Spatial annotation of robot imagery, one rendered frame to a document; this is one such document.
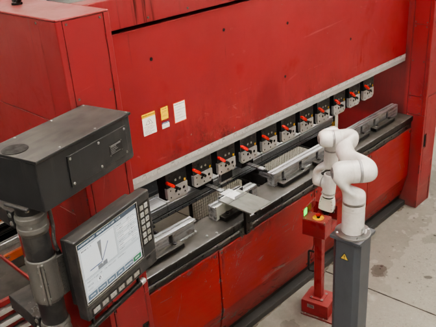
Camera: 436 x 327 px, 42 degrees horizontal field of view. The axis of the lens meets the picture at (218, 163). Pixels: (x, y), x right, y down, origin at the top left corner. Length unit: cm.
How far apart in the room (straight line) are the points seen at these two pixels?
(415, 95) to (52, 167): 367
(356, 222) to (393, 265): 166
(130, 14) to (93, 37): 38
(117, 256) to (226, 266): 133
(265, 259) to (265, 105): 103
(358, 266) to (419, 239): 191
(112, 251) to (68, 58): 77
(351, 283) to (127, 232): 140
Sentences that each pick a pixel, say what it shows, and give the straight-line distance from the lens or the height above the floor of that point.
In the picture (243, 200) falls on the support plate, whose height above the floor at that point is 100.
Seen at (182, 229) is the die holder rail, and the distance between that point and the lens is 333.
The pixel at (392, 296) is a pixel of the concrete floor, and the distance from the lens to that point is 438.
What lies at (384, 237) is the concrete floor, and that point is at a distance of 501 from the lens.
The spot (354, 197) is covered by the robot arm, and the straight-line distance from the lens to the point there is 299.
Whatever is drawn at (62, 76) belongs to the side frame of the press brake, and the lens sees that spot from 235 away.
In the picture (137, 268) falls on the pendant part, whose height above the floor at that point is 129.
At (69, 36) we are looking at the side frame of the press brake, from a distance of 233.
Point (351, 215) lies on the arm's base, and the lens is 305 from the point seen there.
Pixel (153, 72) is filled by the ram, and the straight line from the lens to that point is 288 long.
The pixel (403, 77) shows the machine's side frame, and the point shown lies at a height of 119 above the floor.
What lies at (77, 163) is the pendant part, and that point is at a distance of 207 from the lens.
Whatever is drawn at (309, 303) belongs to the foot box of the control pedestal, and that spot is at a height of 10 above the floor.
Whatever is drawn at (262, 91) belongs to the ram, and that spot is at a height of 158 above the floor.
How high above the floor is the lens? 269
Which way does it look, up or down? 25 degrees down
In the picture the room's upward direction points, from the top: 4 degrees counter-clockwise
